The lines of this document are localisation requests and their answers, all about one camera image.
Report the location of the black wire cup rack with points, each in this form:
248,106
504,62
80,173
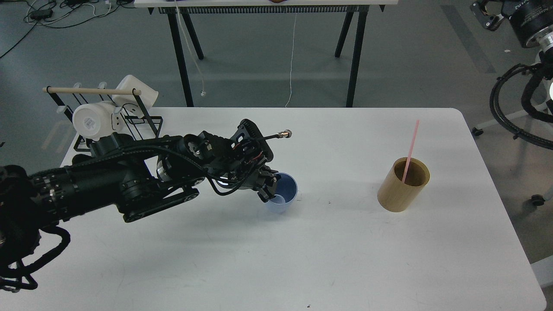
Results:
134,103

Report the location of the wooden cylindrical holder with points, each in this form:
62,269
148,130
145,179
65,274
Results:
396,194

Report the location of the white mug with face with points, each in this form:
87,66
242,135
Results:
94,121

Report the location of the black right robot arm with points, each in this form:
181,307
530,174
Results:
540,72

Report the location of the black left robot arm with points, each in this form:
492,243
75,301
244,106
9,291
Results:
139,177

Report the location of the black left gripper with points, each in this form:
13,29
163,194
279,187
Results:
238,162

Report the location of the blue plastic cup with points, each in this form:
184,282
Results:
285,194

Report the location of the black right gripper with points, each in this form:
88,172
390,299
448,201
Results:
531,20

